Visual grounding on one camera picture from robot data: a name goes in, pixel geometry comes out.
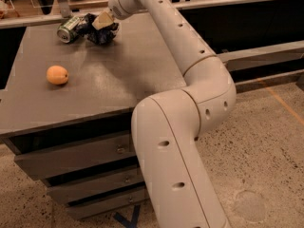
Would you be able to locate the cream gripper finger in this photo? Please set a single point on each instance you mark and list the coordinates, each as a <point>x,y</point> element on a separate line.
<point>103,20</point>

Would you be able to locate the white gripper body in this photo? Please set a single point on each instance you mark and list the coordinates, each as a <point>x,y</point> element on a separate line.
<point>116,8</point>

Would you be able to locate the blue chip bag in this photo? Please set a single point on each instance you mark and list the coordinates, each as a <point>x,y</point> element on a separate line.
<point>99,37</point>

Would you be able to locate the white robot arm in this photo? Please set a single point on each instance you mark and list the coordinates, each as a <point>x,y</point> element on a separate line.
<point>164,125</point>

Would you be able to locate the green soda can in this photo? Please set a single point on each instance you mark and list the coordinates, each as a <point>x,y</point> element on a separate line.
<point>66,31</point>

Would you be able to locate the orange fruit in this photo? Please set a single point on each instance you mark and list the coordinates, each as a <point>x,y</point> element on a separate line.
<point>57,75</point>

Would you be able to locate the grey drawer cabinet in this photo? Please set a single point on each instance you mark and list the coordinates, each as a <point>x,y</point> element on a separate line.
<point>104,85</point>

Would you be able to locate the top grey drawer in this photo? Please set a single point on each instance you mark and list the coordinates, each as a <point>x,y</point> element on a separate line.
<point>75,156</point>

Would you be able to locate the grey drawer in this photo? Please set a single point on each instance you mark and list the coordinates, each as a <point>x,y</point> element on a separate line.
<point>109,203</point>
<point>95,185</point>
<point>75,156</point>

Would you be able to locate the middle grey drawer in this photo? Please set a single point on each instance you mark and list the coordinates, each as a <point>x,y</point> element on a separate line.
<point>95,185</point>

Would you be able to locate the bottom grey drawer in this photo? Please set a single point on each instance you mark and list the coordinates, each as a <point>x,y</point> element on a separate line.
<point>109,203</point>

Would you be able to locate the metal railing frame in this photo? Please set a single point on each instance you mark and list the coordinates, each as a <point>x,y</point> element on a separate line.
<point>233,27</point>

